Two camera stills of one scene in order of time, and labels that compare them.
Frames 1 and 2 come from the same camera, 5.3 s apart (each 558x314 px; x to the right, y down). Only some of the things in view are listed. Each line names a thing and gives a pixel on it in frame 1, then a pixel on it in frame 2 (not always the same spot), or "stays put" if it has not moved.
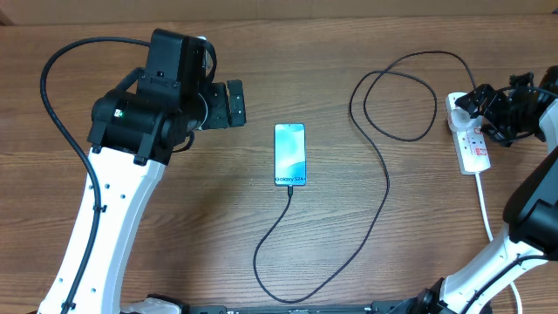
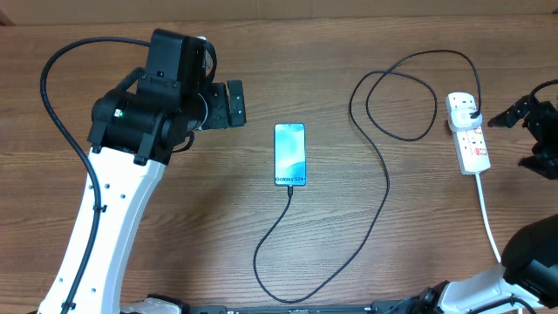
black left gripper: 221,114 stays put
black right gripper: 475,97 -> 538,114
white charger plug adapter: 460,119 stays put
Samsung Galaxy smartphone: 289,154 stays put
